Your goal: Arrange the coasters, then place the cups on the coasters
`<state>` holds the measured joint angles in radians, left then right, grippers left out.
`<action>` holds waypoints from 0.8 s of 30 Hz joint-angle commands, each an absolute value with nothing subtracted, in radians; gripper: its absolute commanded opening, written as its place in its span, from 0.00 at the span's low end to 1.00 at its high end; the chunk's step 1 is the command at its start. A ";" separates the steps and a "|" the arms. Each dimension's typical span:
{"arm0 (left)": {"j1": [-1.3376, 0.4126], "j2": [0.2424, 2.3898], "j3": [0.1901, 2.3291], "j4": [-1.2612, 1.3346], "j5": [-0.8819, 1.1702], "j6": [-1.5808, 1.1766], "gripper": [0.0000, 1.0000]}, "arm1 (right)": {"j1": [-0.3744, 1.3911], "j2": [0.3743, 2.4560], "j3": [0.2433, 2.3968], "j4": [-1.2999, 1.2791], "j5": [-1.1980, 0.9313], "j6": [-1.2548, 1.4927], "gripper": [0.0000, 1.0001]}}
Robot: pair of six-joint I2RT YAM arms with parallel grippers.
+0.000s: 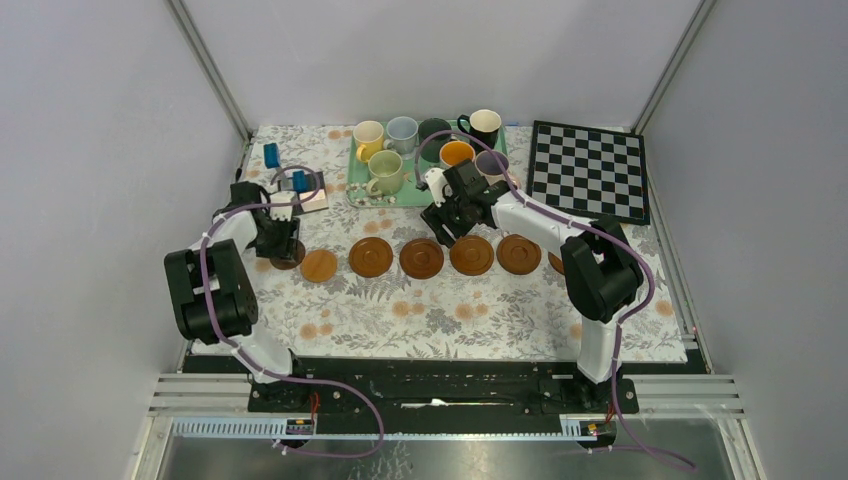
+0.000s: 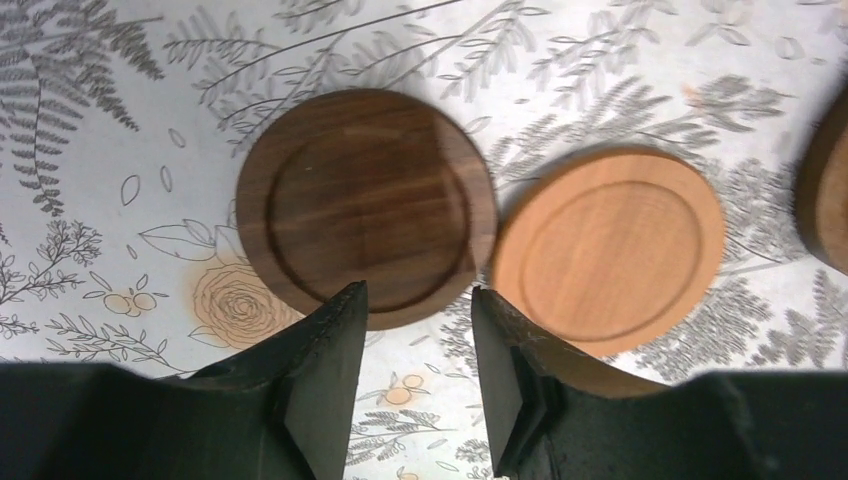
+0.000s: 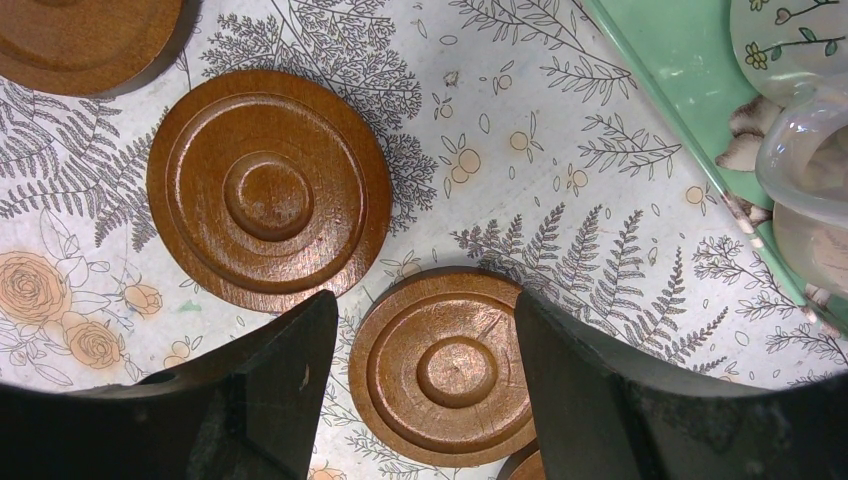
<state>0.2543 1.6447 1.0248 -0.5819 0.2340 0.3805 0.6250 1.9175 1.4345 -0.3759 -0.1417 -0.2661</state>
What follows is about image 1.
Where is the small dark wooden coaster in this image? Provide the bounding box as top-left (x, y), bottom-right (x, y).
top-left (269, 240), bottom-right (306, 271)

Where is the small light wooden coaster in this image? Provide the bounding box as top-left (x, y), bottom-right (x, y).
top-left (300, 249), bottom-right (338, 283)

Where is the brown wooden coaster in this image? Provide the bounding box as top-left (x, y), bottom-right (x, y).
top-left (449, 235), bottom-right (495, 276)
top-left (399, 238), bottom-right (444, 280)
top-left (548, 252), bottom-right (565, 275)
top-left (496, 234), bottom-right (542, 275)
top-left (348, 237), bottom-right (394, 278)

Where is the black white chessboard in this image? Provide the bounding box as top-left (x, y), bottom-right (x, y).
top-left (526, 120), bottom-right (651, 225)

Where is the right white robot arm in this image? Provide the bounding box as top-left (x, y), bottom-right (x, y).
top-left (415, 160), bottom-right (645, 412)

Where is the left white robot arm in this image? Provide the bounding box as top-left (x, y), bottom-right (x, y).
top-left (164, 182), bottom-right (311, 411)

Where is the patterned mug orange inside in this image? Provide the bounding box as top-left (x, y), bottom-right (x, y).
top-left (439, 140), bottom-right (476, 169)

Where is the light wooden block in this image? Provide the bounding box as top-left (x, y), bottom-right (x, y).
top-left (300, 189), bottom-right (329, 213)

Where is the green serving tray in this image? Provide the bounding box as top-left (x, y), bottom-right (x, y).
top-left (346, 119), bottom-right (510, 209)

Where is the dark green mug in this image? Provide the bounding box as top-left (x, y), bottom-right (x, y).
top-left (418, 118), bottom-right (452, 163)

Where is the black mug white inside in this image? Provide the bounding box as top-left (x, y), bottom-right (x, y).
top-left (457, 109), bottom-right (502, 149)

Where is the blue block on stand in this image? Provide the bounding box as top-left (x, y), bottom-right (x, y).
top-left (263, 142), bottom-right (285, 183)

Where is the pale green mug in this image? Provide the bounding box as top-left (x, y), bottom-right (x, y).
top-left (365, 150), bottom-right (404, 197)

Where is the light blue mug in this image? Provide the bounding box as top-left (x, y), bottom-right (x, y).
top-left (383, 116), bottom-right (419, 156)

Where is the floral tablecloth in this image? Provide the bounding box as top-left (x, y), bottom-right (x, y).
top-left (190, 124), bottom-right (690, 364)

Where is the yellow mug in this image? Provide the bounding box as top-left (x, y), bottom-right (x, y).
top-left (352, 120), bottom-right (385, 163)

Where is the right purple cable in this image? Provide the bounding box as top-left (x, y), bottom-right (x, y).
top-left (413, 129), bottom-right (698, 473)

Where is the dark base plate with blocks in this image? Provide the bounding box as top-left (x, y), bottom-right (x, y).
top-left (282, 170), bottom-right (329, 216)

